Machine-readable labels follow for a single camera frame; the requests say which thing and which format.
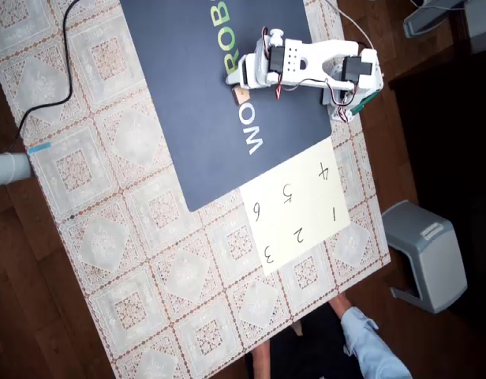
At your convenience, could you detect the cream paper sheet with numbers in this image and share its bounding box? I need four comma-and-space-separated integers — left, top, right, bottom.
238, 138, 351, 276

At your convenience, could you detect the grey plastic stand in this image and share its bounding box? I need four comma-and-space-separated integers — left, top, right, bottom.
402, 0, 469, 39

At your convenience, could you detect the white lace tablecloth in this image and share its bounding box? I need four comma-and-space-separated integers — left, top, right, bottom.
0, 0, 392, 379

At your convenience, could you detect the right forearm blue sleeve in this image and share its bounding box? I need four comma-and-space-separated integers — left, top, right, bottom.
340, 306, 413, 379

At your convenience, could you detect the person's left hand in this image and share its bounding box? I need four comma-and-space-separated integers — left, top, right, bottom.
252, 339, 272, 379

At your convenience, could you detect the white cable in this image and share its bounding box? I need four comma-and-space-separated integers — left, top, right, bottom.
325, 0, 378, 54

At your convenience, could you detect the person's right hand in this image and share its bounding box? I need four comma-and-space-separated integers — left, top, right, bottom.
328, 294, 353, 321

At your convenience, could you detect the dark blue WOWROBO mat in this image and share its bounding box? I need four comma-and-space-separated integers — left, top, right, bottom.
119, 0, 333, 213

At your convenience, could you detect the grey plastic stool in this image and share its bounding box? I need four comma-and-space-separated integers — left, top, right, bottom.
380, 199, 469, 315

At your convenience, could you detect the long thin black cable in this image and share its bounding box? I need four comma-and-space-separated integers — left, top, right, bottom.
8, 0, 81, 153

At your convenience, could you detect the white plastic tube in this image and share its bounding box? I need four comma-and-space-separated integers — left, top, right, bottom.
0, 152, 33, 187

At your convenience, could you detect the light grey box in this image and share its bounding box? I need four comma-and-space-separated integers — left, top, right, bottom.
463, 0, 486, 55

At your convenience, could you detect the person in light blue shirt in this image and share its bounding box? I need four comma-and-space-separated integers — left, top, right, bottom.
245, 303, 349, 379

